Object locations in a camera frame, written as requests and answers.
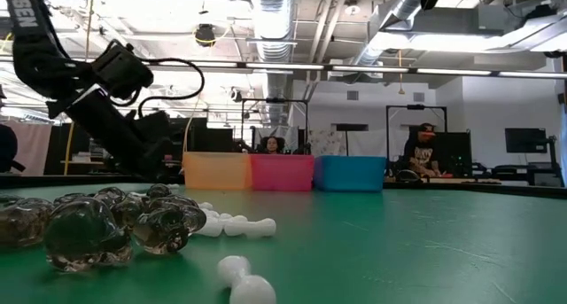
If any black office desk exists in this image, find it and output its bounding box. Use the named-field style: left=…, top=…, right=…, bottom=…
left=472, top=160, right=563, bottom=188

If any blue plastic bin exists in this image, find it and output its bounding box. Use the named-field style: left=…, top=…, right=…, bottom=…
left=314, top=155, right=387, bottom=192

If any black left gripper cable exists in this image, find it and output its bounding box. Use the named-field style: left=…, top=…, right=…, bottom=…
left=110, top=58, right=206, bottom=119

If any wooden shelf board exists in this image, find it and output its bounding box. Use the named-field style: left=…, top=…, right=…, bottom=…
left=60, top=159, right=105, bottom=167

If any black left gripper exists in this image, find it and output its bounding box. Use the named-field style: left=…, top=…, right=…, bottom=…
left=46, top=84, right=185, bottom=184

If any long ceiling light rail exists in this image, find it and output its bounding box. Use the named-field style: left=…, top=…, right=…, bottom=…
left=0, top=55, right=567, bottom=80

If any pink curtain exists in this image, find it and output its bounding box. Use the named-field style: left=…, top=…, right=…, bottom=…
left=15, top=120, right=53, bottom=177

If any pink plastic bin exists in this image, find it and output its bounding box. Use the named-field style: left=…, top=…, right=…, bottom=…
left=249, top=153, right=315, bottom=192

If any black computer monitor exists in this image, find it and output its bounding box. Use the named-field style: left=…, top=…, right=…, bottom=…
left=504, top=127, right=548, bottom=154

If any orange plastic bin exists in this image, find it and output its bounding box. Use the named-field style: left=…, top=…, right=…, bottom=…
left=183, top=152, right=252, bottom=191

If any grey cloth on frame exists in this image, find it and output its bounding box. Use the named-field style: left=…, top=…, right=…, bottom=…
left=254, top=125, right=299, bottom=152

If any black monitor stand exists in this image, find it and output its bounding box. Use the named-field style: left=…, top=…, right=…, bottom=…
left=547, top=135, right=562, bottom=177

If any black table frame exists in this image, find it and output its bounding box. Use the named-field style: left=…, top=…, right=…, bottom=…
left=0, top=174, right=567, bottom=200

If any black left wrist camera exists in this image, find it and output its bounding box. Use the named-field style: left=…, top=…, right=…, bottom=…
left=91, top=40, right=155, bottom=101

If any black metal rig frame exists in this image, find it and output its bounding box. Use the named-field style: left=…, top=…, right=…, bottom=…
left=241, top=97, right=310, bottom=151
left=385, top=103, right=448, bottom=151

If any round black ceiling device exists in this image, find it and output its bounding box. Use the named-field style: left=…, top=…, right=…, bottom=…
left=194, top=23, right=217, bottom=48

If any green table mat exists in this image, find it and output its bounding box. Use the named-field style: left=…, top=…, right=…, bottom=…
left=0, top=183, right=567, bottom=304

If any yellow extension cable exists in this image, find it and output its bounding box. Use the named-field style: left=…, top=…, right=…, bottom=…
left=64, top=0, right=95, bottom=176

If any silver ceiling air duct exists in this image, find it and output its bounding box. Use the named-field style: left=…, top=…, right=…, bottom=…
left=245, top=0, right=297, bottom=124
left=353, top=0, right=444, bottom=66

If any black partition wall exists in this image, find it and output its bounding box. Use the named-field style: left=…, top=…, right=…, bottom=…
left=52, top=116, right=235, bottom=177

